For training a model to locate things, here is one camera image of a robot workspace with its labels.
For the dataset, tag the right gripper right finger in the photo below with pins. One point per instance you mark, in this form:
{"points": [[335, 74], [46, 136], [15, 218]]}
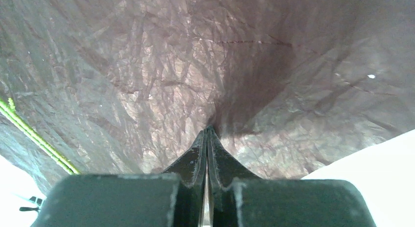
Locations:
{"points": [[222, 169]]}

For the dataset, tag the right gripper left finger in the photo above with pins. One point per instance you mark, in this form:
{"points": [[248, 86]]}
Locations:
{"points": [[191, 166]]}

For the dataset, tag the red wrapping paper sheet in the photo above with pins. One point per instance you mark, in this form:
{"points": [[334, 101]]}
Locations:
{"points": [[290, 86]]}

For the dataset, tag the pink flower stem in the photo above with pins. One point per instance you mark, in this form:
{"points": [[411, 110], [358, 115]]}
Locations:
{"points": [[8, 110]]}

